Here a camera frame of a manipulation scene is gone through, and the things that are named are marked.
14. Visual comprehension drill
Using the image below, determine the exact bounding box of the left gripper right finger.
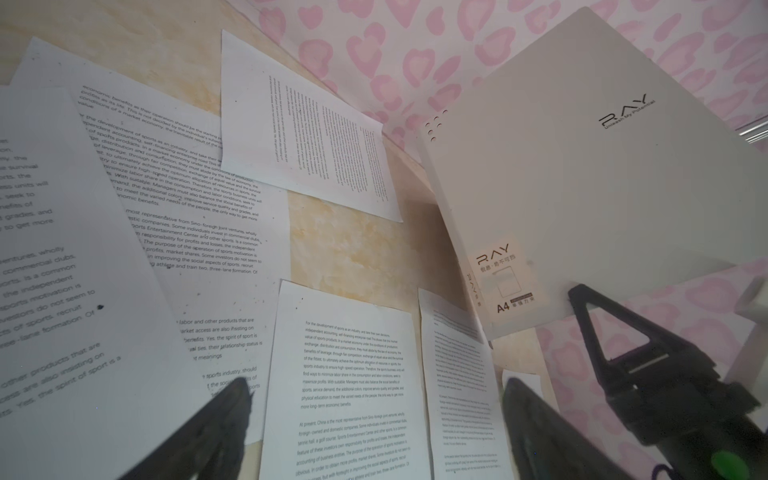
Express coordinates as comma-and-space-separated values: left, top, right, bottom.
502, 378, 630, 480

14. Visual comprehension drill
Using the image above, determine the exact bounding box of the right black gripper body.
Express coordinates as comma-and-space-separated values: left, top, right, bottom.
605, 347, 767, 479

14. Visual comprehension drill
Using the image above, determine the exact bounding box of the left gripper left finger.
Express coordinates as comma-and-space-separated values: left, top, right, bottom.
123, 377, 252, 479

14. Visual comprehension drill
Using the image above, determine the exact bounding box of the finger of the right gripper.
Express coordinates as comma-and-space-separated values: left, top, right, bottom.
568, 284, 702, 390

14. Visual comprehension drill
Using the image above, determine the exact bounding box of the printed paper sheet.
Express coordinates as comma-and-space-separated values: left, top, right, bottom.
221, 32, 402, 222
502, 370, 543, 397

